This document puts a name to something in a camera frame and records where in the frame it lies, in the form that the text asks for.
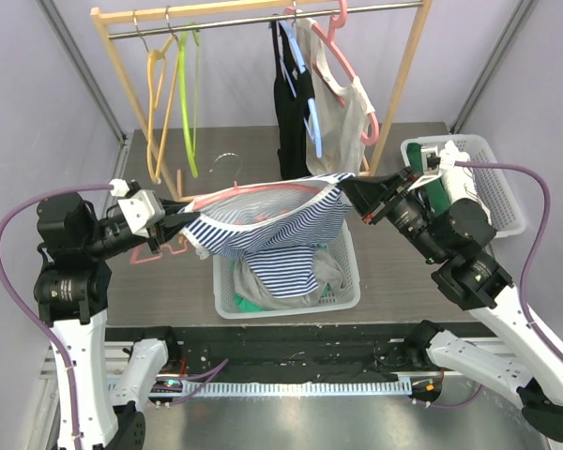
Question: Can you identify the light blue hanger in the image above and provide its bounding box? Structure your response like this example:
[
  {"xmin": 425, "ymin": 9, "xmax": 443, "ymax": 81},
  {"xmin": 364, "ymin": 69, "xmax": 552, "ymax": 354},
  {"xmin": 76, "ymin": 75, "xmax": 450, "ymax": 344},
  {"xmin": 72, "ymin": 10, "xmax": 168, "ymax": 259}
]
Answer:
[{"xmin": 277, "ymin": 20, "xmax": 323, "ymax": 158}]

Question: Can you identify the grey tank top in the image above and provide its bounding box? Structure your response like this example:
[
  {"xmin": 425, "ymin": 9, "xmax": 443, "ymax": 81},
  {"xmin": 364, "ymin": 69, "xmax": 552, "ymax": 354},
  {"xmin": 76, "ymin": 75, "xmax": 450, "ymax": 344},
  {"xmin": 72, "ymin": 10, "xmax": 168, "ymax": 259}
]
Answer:
[{"xmin": 233, "ymin": 248, "xmax": 346, "ymax": 307}]

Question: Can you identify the pink hanger with striped top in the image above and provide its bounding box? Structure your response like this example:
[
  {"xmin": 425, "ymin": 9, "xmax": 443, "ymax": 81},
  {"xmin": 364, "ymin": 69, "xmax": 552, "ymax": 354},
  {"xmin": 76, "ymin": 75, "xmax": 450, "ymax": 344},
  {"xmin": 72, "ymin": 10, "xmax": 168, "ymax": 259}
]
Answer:
[{"xmin": 129, "ymin": 169, "xmax": 319, "ymax": 265}]

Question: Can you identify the white tank top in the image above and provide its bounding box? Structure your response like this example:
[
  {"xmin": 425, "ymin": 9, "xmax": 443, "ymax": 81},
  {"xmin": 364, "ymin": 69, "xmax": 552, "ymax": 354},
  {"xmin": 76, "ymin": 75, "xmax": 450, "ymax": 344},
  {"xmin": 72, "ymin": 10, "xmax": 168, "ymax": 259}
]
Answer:
[{"xmin": 297, "ymin": 18, "xmax": 374, "ymax": 175}]

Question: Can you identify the blue striped tank top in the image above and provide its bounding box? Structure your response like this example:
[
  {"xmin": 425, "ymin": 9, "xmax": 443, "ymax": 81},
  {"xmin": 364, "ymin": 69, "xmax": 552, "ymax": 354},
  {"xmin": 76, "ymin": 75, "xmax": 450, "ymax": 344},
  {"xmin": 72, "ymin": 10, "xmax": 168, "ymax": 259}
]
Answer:
[{"xmin": 182, "ymin": 173, "xmax": 354, "ymax": 297}]

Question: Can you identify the green tank top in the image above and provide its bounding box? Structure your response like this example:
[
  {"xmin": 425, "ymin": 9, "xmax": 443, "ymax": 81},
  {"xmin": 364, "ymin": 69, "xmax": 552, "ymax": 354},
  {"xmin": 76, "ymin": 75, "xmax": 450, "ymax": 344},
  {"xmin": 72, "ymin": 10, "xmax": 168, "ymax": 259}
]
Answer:
[{"xmin": 234, "ymin": 283, "xmax": 331, "ymax": 313}]

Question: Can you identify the black tank top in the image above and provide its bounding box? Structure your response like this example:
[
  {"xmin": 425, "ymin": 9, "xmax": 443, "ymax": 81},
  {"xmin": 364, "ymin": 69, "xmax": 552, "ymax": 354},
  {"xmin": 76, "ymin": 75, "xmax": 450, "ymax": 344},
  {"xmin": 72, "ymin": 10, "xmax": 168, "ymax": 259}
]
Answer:
[{"xmin": 270, "ymin": 21, "xmax": 311, "ymax": 180}]

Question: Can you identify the yellow plastic hanger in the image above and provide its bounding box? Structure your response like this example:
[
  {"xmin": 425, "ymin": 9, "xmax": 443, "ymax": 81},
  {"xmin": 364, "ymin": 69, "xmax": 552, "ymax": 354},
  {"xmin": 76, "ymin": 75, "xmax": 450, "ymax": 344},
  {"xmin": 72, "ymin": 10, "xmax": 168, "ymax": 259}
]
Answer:
[{"xmin": 132, "ymin": 11, "xmax": 178, "ymax": 184}]

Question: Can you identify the pink hanger with white top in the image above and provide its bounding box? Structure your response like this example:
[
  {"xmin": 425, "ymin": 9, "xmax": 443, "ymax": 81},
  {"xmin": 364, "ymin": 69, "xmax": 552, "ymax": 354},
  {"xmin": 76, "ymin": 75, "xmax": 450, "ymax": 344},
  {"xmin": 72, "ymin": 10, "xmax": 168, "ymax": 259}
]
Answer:
[{"xmin": 283, "ymin": 0, "xmax": 381, "ymax": 146}]

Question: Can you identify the lime green hanger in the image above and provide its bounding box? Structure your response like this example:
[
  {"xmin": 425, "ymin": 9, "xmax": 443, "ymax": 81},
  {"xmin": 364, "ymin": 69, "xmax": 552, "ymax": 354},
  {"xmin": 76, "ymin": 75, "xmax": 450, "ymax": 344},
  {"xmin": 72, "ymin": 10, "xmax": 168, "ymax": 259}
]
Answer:
[{"xmin": 165, "ymin": 7, "xmax": 200, "ymax": 178}]

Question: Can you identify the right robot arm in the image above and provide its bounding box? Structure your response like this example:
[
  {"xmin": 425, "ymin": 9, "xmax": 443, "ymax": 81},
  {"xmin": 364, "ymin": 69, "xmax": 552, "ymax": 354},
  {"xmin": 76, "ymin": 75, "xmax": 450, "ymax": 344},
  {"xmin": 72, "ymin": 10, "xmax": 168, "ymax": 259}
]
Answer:
[{"xmin": 340, "ymin": 167, "xmax": 563, "ymax": 443}]

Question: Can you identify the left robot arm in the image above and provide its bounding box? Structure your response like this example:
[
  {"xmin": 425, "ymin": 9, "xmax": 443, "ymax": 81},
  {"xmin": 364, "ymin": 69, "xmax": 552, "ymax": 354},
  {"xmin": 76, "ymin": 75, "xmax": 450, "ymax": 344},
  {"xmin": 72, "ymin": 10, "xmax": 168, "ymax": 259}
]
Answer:
[{"xmin": 34, "ymin": 189, "xmax": 199, "ymax": 449}]

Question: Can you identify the folded dark green garment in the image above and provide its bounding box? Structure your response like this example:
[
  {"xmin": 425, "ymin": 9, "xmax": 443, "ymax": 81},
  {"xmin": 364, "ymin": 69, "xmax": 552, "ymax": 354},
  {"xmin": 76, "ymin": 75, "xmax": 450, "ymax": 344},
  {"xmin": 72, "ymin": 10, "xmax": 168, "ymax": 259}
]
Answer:
[{"xmin": 406, "ymin": 142, "xmax": 450, "ymax": 216}]

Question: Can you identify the folded white printed garment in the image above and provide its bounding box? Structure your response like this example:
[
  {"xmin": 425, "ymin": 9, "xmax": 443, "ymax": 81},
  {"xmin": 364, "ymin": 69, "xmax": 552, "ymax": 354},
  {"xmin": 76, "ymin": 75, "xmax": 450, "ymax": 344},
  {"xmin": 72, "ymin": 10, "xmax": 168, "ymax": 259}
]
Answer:
[{"xmin": 439, "ymin": 141, "xmax": 492, "ymax": 224}]

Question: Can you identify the white basket with folded clothes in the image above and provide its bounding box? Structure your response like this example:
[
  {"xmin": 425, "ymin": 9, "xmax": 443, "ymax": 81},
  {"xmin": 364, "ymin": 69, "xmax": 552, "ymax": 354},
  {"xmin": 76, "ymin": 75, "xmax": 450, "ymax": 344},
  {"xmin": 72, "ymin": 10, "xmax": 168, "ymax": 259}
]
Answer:
[{"xmin": 401, "ymin": 134, "xmax": 526, "ymax": 239}]

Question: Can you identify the white plastic laundry basket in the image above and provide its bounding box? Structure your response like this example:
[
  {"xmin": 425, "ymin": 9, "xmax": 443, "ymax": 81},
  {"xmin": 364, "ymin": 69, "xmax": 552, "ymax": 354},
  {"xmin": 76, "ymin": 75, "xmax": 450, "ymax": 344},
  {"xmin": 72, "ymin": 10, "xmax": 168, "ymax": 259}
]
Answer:
[{"xmin": 212, "ymin": 222, "xmax": 360, "ymax": 322}]

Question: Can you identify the wooden clothes rack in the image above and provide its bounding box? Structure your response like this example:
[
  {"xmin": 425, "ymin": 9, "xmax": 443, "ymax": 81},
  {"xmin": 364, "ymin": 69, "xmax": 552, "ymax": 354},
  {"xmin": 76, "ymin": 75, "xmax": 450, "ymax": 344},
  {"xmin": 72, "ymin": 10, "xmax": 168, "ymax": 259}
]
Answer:
[{"xmin": 90, "ymin": 1, "xmax": 432, "ymax": 201}]

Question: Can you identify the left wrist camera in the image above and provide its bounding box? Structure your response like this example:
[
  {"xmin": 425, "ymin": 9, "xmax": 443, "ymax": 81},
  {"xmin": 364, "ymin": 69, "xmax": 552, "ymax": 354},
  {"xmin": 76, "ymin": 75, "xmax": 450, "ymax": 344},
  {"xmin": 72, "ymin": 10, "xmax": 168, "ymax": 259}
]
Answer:
[{"xmin": 110, "ymin": 178, "xmax": 165, "ymax": 238}]

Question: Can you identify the aluminium rail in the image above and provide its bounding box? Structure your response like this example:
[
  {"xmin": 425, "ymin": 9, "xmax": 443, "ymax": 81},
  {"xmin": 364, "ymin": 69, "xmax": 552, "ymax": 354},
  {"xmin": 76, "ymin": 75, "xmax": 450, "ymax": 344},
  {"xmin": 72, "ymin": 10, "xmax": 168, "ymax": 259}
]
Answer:
[{"xmin": 39, "ymin": 336, "xmax": 554, "ymax": 381}]

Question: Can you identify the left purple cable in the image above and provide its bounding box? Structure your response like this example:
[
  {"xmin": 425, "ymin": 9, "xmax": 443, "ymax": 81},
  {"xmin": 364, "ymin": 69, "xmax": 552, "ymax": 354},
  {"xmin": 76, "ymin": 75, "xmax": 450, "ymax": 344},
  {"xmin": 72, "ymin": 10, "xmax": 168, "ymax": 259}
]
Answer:
[{"xmin": 0, "ymin": 183, "xmax": 229, "ymax": 450}]

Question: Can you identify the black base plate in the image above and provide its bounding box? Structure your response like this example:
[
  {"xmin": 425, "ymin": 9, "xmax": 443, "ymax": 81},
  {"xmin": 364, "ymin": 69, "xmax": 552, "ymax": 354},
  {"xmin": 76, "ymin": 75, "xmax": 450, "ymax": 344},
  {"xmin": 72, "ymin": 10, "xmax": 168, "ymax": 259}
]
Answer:
[{"xmin": 102, "ymin": 322, "xmax": 494, "ymax": 383}]

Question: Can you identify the white slotted cable duct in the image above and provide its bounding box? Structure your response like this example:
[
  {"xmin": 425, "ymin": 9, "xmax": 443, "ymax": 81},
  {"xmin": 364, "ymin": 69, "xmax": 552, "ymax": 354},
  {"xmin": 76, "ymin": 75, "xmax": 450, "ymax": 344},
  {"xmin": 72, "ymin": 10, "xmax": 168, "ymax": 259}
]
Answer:
[{"xmin": 147, "ymin": 377, "xmax": 414, "ymax": 398}]

